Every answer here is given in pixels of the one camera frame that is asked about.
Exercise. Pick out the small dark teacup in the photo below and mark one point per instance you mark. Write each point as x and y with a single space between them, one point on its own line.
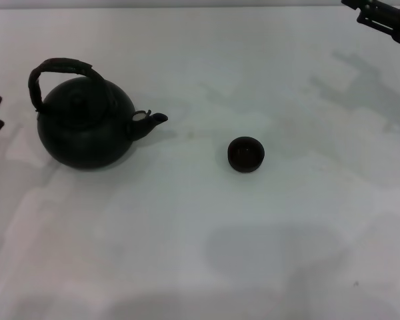
246 155

